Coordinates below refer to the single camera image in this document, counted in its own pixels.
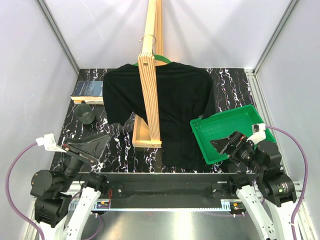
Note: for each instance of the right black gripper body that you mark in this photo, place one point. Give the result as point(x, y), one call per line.
point(244, 152)

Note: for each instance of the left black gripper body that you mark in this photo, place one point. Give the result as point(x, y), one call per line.
point(73, 159)

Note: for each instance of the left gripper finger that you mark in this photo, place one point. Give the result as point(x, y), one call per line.
point(95, 147)
point(81, 141)

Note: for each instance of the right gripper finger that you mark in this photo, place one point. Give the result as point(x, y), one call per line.
point(222, 146)
point(226, 140)

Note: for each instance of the black t shirt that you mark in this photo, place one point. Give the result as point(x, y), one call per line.
point(184, 93)

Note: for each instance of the green clothes hanger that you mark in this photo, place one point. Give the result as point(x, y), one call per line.
point(157, 57)

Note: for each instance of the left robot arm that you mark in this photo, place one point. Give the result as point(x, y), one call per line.
point(50, 187)

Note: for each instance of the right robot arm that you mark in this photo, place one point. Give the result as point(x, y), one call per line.
point(269, 199)

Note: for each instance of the wooden hanger stand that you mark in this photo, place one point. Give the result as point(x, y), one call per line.
point(146, 134)

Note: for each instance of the black marble mat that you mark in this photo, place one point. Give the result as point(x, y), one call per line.
point(231, 90)

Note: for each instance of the green plastic tray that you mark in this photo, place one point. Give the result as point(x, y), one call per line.
point(221, 125)

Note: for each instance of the dark green cup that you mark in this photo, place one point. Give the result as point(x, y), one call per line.
point(84, 113)

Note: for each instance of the dark blue book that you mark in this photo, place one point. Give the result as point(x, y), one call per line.
point(91, 92)

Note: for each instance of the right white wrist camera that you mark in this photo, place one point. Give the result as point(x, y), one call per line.
point(259, 133)

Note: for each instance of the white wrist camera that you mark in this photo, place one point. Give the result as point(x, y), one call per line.
point(49, 143)
point(259, 133)

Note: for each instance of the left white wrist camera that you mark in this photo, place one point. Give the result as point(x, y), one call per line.
point(49, 143)

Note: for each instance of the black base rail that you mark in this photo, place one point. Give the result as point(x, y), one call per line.
point(166, 191)

